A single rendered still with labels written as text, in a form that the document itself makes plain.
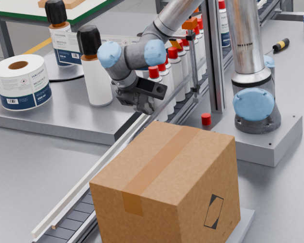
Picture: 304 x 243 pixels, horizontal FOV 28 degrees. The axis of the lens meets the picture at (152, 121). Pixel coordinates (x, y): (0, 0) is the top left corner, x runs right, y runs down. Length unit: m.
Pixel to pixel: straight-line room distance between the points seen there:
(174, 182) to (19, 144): 0.98
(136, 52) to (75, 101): 0.62
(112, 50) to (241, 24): 0.39
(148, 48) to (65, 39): 0.81
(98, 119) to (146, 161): 0.74
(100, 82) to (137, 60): 0.46
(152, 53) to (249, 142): 0.42
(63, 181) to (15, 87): 0.50
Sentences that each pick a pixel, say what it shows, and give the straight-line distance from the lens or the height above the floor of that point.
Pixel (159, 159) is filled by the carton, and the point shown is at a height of 1.12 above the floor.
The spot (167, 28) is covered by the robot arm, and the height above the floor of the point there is 1.25.
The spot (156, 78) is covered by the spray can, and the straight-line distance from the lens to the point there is 2.01.
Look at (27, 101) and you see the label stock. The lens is 2.34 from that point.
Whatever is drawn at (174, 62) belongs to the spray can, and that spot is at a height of 1.04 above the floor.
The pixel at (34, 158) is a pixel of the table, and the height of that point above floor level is 0.83.
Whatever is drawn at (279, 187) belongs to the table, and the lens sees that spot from 1.82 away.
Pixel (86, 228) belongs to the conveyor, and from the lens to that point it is 1.70.
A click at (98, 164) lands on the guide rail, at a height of 0.91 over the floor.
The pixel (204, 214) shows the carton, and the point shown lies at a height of 1.01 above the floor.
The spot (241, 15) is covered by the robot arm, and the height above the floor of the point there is 1.33.
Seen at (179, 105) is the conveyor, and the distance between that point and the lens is 2.18.
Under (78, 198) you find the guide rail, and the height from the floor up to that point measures 0.96.
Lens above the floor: 1.93
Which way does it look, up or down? 30 degrees down
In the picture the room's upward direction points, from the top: 9 degrees counter-clockwise
